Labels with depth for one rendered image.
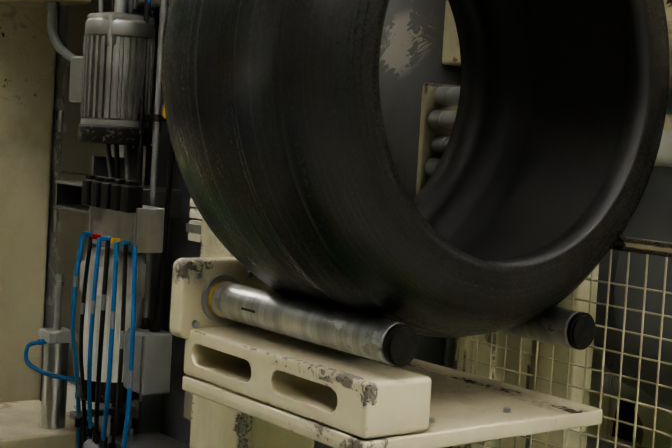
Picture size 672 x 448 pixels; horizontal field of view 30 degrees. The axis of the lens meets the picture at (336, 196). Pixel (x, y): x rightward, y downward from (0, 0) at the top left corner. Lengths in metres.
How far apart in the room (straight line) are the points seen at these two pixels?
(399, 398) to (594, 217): 0.34
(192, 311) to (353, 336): 0.29
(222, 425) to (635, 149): 0.64
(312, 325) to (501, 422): 0.24
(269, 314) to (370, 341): 0.18
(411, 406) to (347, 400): 0.07
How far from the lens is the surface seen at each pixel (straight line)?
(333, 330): 1.36
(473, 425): 1.40
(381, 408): 1.30
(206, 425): 1.73
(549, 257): 1.42
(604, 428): 2.46
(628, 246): 1.69
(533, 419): 1.46
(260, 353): 1.43
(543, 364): 2.02
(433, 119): 1.94
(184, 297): 1.55
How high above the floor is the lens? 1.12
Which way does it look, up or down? 3 degrees down
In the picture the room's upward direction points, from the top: 3 degrees clockwise
